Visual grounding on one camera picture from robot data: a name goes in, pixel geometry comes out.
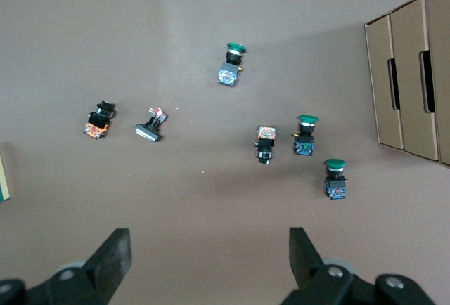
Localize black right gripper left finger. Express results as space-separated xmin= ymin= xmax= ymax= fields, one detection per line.
xmin=0 ymin=227 xmax=133 ymax=305

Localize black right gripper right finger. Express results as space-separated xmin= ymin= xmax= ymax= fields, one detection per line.
xmin=281 ymin=226 xmax=437 ymax=305

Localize green load switch white lever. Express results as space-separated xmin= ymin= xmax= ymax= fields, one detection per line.
xmin=0 ymin=141 xmax=11 ymax=203

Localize green mushroom push button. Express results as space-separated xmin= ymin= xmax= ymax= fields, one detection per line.
xmin=323 ymin=158 xmax=349 ymax=201
xmin=291 ymin=115 xmax=319 ymax=157
xmin=217 ymin=41 xmax=247 ymax=87

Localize black push button orange block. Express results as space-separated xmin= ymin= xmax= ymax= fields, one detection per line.
xmin=83 ymin=100 xmax=117 ymax=141

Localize brown cardboard box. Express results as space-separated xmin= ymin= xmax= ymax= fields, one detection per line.
xmin=390 ymin=0 xmax=440 ymax=161
xmin=364 ymin=14 xmax=405 ymax=150
xmin=425 ymin=0 xmax=450 ymax=169

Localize black square-head switch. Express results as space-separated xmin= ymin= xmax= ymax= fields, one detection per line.
xmin=134 ymin=107 xmax=168 ymax=143

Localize black selector switch orange block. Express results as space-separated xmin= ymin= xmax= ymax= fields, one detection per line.
xmin=255 ymin=125 xmax=278 ymax=165

